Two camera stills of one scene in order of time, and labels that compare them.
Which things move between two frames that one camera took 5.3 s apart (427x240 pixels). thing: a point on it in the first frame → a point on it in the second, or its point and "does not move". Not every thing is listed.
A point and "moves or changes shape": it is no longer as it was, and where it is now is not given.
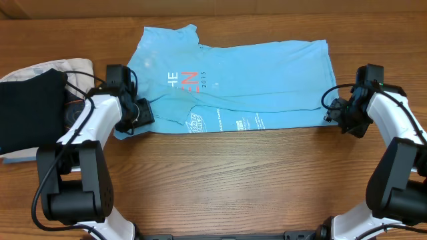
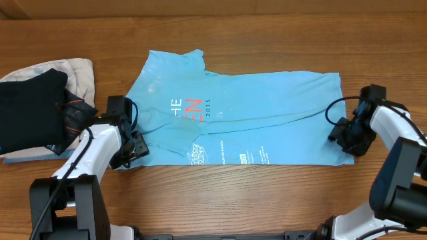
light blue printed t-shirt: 191,85 moves or changes shape
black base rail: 287,235 does not move
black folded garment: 32,112 does not move
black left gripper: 146,112 → 141,148
